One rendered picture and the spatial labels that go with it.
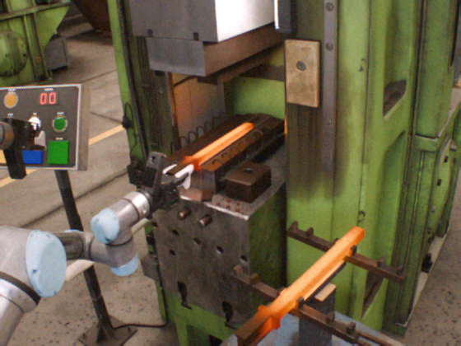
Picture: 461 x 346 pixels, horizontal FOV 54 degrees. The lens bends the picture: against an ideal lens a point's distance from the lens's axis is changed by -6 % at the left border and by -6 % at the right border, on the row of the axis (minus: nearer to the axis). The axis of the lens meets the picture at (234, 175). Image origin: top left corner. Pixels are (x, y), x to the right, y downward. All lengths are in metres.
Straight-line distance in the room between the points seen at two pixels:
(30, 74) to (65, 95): 4.62
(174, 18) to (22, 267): 0.74
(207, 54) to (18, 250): 0.69
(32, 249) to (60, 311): 1.66
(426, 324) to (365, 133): 1.28
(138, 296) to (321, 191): 1.36
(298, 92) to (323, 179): 0.26
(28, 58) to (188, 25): 5.03
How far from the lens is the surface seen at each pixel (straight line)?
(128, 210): 1.22
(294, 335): 1.28
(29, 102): 1.72
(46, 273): 0.90
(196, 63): 1.28
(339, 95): 1.26
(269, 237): 1.47
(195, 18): 1.25
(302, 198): 1.44
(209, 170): 1.39
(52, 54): 6.69
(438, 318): 2.39
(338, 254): 1.09
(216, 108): 1.80
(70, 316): 2.49
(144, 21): 1.37
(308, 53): 1.24
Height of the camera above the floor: 1.64
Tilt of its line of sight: 29 degrees down
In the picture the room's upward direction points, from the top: 4 degrees counter-clockwise
